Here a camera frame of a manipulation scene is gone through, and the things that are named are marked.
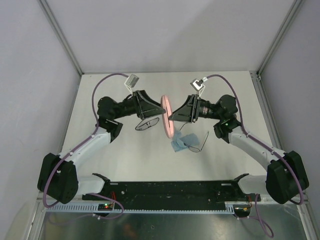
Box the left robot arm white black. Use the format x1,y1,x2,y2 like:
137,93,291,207
37,90,166,204

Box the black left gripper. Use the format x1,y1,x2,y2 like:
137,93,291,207
112,90,167,120

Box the left controller board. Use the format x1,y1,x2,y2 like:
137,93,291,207
98,203,115,211

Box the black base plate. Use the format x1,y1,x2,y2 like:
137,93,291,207
82,179,256,210

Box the left aluminium frame post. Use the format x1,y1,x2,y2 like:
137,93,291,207
37,0,84,77

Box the pink glasses case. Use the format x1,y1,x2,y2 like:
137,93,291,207
160,95,175,139

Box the right aluminium frame post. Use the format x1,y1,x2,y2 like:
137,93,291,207
256,0,305,79

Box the aluminium frame post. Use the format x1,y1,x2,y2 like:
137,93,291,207
37,0,84,77
256,0,305,79

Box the right controller board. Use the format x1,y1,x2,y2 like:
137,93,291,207
233,205,251,218

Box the blue cleaning cloth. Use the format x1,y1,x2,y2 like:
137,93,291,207
171,130,200,153

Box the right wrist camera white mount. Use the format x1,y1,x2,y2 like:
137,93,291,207
190,77,208,97

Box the grey slotted cable duct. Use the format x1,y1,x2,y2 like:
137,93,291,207
46,201,235,215

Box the black frame glasses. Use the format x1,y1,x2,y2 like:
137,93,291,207
135,117,160,131

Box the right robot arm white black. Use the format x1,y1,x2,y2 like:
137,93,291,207
169,94,310,204

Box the controller board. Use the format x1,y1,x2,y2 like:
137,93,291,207
233,205,251,218
98,203,115,211

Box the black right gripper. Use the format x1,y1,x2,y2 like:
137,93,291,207
168,94,224,123

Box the thin wire frame glasses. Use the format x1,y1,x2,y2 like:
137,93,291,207
179,131,210,153

